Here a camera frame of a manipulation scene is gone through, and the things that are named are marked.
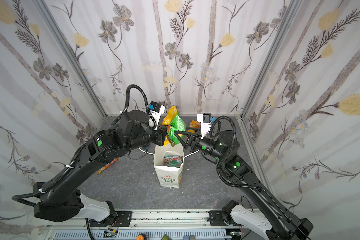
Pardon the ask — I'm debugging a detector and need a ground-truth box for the yellow mango gummy bag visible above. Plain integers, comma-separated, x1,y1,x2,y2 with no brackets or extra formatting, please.
188,120,201,133

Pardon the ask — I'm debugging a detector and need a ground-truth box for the red green snack bag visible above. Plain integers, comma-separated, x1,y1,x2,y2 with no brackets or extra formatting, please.
164,156,184,168

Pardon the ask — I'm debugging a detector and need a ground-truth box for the white paper bag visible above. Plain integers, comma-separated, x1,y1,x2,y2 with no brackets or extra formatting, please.
151,144,197,188

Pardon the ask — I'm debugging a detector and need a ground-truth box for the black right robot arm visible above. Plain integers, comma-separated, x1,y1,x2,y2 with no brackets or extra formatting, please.
174,114,314,240

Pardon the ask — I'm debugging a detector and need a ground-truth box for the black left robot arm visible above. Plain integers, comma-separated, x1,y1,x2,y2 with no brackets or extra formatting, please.
12,85,167,227

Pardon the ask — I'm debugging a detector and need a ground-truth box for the orange snack packet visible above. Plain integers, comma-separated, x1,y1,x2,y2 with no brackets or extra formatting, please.
98,158,118,175

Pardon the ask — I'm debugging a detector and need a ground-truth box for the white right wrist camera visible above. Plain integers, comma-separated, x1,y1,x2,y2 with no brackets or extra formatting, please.
197,113,216,139

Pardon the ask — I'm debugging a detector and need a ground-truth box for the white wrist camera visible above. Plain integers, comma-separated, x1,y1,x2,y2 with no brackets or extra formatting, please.
197,113,216,139
149,101,165,130

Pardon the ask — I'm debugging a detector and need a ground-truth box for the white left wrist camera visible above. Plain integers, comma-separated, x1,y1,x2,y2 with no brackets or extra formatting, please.
149,101,165,130

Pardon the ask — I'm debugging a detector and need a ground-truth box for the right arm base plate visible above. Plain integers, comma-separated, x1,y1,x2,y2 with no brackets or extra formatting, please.
209,210,236,227

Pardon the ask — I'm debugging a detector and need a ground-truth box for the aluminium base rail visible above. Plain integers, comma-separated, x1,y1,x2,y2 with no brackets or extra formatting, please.
40,209,260,240

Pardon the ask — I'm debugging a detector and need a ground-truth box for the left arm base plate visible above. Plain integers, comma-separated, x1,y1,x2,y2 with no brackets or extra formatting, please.
89,211,133,228

